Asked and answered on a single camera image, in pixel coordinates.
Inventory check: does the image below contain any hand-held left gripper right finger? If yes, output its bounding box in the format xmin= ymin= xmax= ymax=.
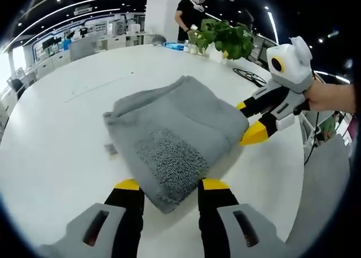
xmin=197 ymin=178 xmax=290 ymax=258

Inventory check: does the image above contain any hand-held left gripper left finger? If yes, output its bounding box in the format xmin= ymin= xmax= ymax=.
xmin=39 ymin=179 xmax=145 ymax=258

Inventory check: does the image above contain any grey towel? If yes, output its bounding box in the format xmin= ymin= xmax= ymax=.
xmin=102 ymin=75 xmax=250 ymax=214

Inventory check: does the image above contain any person's right hand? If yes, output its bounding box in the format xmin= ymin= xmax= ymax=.
xmin=302 ymin=81 xmax=327 ymax=112

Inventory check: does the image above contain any green potted plant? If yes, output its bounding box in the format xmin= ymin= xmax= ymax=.
xmin=189 ymin=18 xmax=255 ymax=65

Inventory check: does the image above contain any small grey tag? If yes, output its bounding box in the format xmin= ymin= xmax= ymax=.
xmin=104 ymin=141 xmax=118 ymax=157

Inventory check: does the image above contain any blue packet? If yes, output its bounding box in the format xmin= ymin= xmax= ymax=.
xmin=164 ymin=42 xmax=187 ymax=51

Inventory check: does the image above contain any grey rounded object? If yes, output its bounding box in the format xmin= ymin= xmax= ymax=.
xmin=151 ymin=35 xmax=167 ymax=47

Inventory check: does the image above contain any white pillar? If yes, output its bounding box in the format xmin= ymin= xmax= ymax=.
xmin=145 ymin=0 xmax=181 ymax=44

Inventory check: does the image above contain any grey office chair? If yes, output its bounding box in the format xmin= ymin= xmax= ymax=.
xmin=69 ymin=38 xmax=96 ymax=61

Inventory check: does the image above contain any black cable bundle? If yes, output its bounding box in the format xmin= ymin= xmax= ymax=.
xmin=232 ymin=67 xmax=267 ymax=87

